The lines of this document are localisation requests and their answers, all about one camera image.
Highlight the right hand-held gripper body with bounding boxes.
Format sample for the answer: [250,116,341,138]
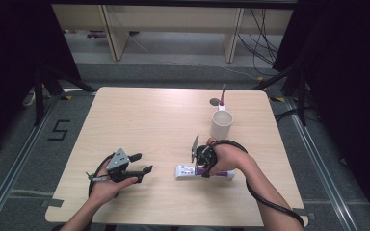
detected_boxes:
[191,134,220,178]

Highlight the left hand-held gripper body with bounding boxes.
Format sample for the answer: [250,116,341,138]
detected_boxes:
[105,147,144,185]

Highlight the white and purple toothpaste tube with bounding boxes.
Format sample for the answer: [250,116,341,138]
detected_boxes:
[173,164,236,181]

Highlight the white cup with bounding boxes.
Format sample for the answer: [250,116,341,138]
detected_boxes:
[209,101,235,141]

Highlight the pink and grey toothbrush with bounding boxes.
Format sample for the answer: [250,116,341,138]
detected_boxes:
[219,83,228,108]

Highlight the person's right hand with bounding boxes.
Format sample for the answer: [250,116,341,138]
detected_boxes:
[205,137,251,177]

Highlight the person's left hand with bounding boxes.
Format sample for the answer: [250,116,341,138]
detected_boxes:
[88,159,139,207]

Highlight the black metal stand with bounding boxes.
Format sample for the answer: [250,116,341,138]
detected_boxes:
[251,60,310,127]
[33,65,98,127]

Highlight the dark curtain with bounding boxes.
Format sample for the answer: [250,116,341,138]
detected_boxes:
[272,0,370,223]
[0,0,82,159]

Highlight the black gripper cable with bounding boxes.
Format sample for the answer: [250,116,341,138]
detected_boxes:
[209,139,306,229]
[87,153,118,198]

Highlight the metal floor rail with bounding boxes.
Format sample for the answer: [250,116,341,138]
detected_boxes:
[284,95,360,231]
[0,93,62,231]

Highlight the bundle of black cables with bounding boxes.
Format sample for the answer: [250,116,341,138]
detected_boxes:
[236,8,281,77]

